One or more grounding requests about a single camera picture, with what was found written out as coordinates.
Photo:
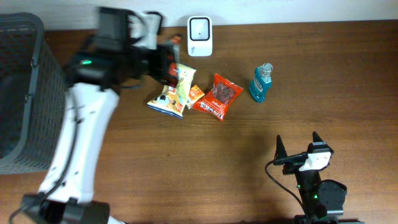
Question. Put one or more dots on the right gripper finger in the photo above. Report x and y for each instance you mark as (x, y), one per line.
(316, 137)
(280, 152)

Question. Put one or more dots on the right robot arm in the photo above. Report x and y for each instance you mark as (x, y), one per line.
(321, 200)

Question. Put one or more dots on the grey plastic mesh basket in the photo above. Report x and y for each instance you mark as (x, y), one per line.
(33, 91)

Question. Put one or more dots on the white barcode scanner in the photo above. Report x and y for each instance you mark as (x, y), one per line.
(199, 36)

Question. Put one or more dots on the orange red snack bag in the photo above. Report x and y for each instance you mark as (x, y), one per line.
(218, 100)

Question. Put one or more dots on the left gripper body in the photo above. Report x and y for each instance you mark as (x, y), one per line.
(142, 63)

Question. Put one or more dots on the small orange box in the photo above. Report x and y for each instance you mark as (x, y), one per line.
(194, 95)

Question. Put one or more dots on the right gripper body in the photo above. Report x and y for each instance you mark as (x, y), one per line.
(291, 168)

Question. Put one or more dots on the yellow chips bag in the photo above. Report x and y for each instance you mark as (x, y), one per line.
(173, 100)

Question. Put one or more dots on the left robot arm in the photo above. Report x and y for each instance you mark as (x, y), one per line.
(95, 76)

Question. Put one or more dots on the blue mouthwash bottle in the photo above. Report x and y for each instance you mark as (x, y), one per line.
(261, 82)

